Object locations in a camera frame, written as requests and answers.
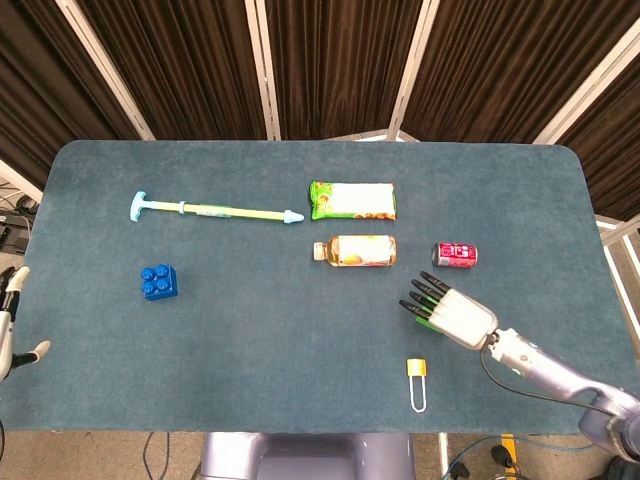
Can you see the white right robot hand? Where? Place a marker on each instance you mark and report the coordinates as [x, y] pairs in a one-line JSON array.
[[465, 320]]

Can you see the silver purple right robot arm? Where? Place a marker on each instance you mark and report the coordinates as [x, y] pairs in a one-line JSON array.
[[550, 367]]

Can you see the gold long-shackle padlock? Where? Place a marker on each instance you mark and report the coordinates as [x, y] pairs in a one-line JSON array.
[[417, 369]]

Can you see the brown curtain screen panel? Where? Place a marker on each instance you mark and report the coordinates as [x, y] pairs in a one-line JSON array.
[[500, 65], [35, 90], [615, 150], [175, 65], [340, 65]]

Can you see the green white snack packet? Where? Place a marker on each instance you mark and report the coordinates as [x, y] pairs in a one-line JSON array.
[[355, 200]]

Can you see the purple robot torso base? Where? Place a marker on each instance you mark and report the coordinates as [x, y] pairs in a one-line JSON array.
[[305, 457]]

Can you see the teal felt table cover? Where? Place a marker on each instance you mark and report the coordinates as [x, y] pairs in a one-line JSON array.
[[280, 350]]

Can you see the red soda can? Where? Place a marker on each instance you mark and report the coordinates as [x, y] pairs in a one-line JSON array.
[[455, 255]]

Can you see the black floor power box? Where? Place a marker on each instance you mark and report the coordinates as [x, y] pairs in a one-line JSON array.
[[12, 232]]

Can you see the black floor plug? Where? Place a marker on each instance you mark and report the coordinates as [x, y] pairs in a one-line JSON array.
[[501, 456]]

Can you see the orange juice plastic bottle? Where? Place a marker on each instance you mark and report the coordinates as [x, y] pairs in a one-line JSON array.
[[360, 251]]

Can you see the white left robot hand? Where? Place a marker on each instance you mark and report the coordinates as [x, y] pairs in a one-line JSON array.
[[6, 345]]

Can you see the blue toy building block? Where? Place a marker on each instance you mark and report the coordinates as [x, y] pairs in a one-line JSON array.
[[161, 286]]

